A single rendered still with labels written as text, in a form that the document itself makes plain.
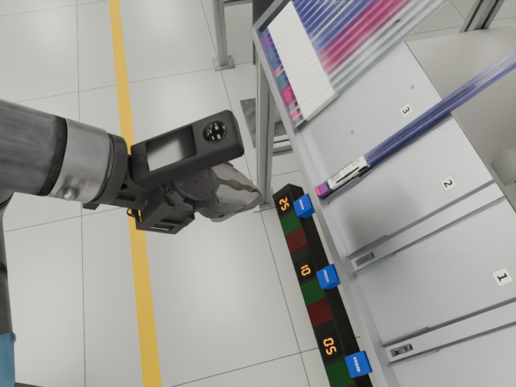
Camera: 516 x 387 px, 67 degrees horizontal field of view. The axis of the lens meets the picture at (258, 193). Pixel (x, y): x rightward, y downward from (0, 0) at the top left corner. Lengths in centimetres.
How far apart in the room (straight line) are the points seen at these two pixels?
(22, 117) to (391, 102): 41
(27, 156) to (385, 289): 40
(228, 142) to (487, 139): 58
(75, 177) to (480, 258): 40
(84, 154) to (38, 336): 104
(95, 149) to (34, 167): 5
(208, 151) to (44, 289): 110
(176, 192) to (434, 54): 71
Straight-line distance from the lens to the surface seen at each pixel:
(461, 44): 103
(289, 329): 123
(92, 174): 38
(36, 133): 37
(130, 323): 129
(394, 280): 50
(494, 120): 89
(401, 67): 56
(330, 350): 56
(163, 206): 43
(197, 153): 38
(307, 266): 58
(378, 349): 50
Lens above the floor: 120
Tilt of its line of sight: 60 degrees down
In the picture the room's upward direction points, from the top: straight up
